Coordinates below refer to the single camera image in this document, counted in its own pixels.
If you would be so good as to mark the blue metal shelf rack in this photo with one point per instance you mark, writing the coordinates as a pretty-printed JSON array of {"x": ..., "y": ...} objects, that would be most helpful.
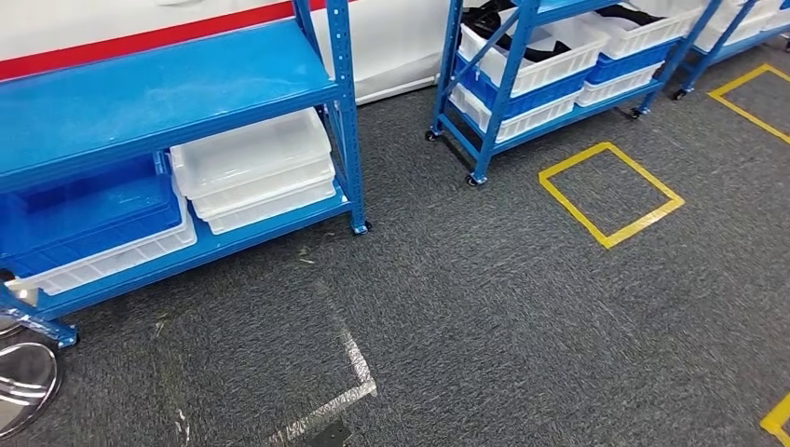
[{"x": 154, "y": 92}]

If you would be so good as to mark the black plastic part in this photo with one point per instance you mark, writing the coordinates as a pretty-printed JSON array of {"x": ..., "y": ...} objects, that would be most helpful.
[
  {"x": 623, "y": 13},
  {"x": 543, "y": 50}
]

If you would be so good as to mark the clear floor tape square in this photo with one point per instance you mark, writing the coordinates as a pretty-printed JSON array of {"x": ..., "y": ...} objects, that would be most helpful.
[{"x": 361, "y": 376}]

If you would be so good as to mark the red barrier belt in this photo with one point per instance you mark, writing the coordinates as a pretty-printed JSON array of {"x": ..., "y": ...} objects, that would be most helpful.
[{"x": 123, "y": 43}]

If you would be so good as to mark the yellow floor tape square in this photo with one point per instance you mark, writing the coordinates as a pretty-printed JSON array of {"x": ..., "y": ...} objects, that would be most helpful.
[
  {"x": 740, "y": 111},
  {"x": 779, "y": 419}
]

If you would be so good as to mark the black flat box on robot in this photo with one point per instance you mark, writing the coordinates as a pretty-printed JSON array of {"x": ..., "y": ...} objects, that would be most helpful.
[{"x": 330, "y": 435}]

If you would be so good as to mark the blue wheeled shelf rack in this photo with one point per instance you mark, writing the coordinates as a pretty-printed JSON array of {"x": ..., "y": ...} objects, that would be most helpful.
[
  {"x": 503, "y": 92},
  {"x": 716, "y": 49}
]

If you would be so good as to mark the blue plastic crate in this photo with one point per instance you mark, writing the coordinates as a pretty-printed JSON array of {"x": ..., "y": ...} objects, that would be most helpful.
[
  {"x": 92, "y": 216},
  {"x": 537, "y": 98},
  {"x": 629, "y": 65}
]

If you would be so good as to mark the translucent white plastic bin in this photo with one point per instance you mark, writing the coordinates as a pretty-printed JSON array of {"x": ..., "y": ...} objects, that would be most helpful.
[
  {"x": 271, "y": 191},
  {"x": 271, "y": 213}
]

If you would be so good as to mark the white plastic crate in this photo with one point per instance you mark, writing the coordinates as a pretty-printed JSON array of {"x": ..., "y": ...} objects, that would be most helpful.
[
  {"x": 779, "y": 15},
  {"x": 617, "y": 87},
  {"x": 531, "y": 120},
  {"x": 740, "y": 24},
  {"x": 642, "y": 34},
  {"x": 555, "y": 62}
]

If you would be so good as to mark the white car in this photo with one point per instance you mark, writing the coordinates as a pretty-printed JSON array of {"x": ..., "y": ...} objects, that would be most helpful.
[{"x": 389, "y": 49}]

